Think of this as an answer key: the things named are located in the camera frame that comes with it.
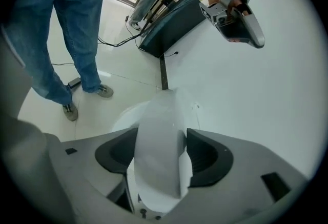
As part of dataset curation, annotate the black power brick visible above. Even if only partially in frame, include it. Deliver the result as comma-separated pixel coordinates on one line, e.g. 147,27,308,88
67,77,83,89

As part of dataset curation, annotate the black wall power cable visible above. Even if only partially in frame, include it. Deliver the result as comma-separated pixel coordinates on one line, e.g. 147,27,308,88
97,14,180,58

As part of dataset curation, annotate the person's shoe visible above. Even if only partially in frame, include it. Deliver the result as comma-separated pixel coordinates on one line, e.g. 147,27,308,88
95,84,114,98
62,101,79,122

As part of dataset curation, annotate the person's left hand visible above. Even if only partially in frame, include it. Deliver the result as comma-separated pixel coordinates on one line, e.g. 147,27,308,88
226,0,250,17

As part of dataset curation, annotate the person's right shoe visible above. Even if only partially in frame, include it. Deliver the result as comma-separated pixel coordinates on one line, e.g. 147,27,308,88
62,101,79,122

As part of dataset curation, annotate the person's left shoe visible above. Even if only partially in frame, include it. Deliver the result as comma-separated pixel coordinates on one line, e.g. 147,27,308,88
95,84,114,98

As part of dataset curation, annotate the white toilet lid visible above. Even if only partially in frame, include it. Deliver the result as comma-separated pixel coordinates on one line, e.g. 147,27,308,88
132,88,201,215

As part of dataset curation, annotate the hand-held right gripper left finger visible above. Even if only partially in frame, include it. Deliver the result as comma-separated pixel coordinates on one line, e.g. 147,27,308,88
45,127,140,224

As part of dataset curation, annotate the black cabinet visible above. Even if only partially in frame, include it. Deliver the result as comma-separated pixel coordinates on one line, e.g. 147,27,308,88
138,0,209,59

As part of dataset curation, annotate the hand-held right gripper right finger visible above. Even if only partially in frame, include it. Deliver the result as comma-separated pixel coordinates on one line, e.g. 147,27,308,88
163,127,310,224

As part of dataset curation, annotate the person's left leg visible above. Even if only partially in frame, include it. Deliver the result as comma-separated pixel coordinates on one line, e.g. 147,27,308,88
53,0,104,93

